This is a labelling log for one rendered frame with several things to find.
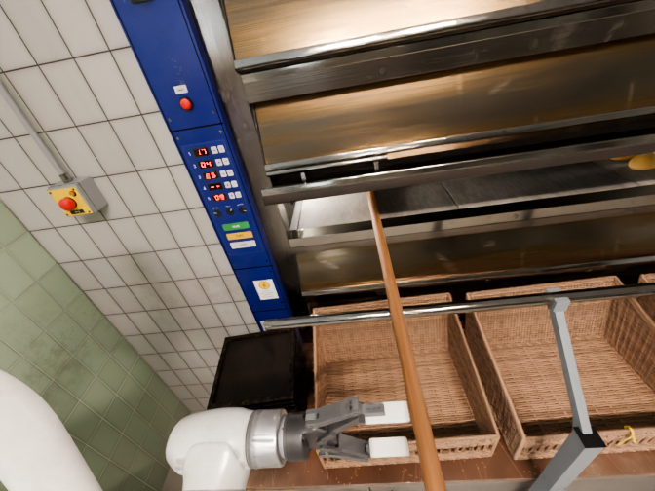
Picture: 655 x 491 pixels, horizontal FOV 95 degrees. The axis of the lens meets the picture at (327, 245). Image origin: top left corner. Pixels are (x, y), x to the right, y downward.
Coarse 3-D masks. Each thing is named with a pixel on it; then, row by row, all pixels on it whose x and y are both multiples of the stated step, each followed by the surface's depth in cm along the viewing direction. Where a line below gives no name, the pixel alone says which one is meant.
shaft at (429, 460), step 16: (368, 192) 119; (384, 240) 93; (384, 256) 86; (384, 272) 82; (400, 304) 72; (400, 320) 68; (400, 336) 65; (400, 352) 62; (416, 368) 59; (416, 384) 56; (416, 400) 54; (416, 416) 52; (416, 432) 50; (432, 448) 48; (432, 464) 46; (432, 480) 44
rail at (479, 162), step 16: (576, 144) 72; (592, 144) 72; (608, 144) 72; (624, 144) 71; (464, 160) 75; (480, 160) 74; (496, 160) 74; (512, 160) 74; (352, 176) 78; (368, 176) 77; (384, 176) 77; (400, 176) 77; (272, 192) 80; (288, 192) 80
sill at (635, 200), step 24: (600, 192) 100; (624, 192) 98; (648, 192) 96; (408, 216) 106; (432, 216) 104; (456, 216) 102; (480, 216) 100; (504, 216) 100; (528, 216) 100; (312, 240) 107; (336, 240) 107
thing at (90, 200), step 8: (88, 176) 93; (56, 184) 91; (64, 184) 89; (72, 184) 88; (80, 184) 89; (88, 184) 92; (48, 192) 89; (56, 192) 89; (64, 192) 89; (80, 192) 89; (88, 192) 92; (96, 192) 95; (56, 200) 91; (80, 200) 90; (88, 200) 91; (96, 200) 95; (104, 200) 98; (80, 208) 92; (88, 208) 92; (96, 208) 94
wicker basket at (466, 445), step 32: (416, 320) 123; (448, 320) 121; (320, 352) 121; (352, 352) 130; (416, 352) 128; (448, 352) 126; (320, 384) 110; (352, 384) 121; (384, 384) 120; (448, 384) 116; (480, 384) 96; (448, 416) 107; (480, 416) 100; (416, 448) 92; (448, 448) 93; (480, 448) 93
